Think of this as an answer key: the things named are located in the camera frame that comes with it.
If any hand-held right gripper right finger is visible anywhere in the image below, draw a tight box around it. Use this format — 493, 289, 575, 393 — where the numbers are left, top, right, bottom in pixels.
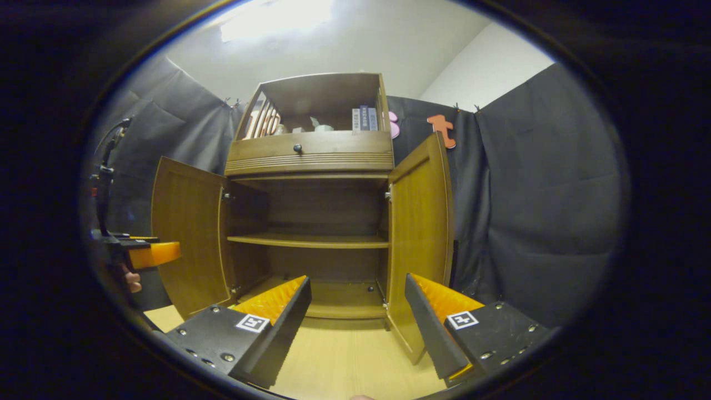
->
404, 272, 553, 388

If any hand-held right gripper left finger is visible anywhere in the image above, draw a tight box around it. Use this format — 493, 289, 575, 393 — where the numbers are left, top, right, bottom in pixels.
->
166, 275, 313, 389

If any wooden cabinet door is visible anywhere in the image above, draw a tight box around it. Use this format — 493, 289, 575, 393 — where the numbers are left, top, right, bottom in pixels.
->
385, 132, 455, 366
151, 156, 237, 320

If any wooden double-door shoe cabinet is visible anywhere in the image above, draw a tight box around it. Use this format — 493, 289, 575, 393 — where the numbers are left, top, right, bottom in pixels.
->
151, 72, 455, 366

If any wooden inner cabinet shelf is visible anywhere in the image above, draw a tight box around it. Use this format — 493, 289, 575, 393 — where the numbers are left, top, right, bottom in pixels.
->
227, 233, 389, 249

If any wooden cabinet drawer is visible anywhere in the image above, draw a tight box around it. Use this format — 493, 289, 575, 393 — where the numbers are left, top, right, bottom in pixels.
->
225, 131, 395, 177

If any black backdrop cloth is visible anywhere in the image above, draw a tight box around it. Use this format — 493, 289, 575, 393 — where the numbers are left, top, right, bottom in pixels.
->
83, 53, 631, 328

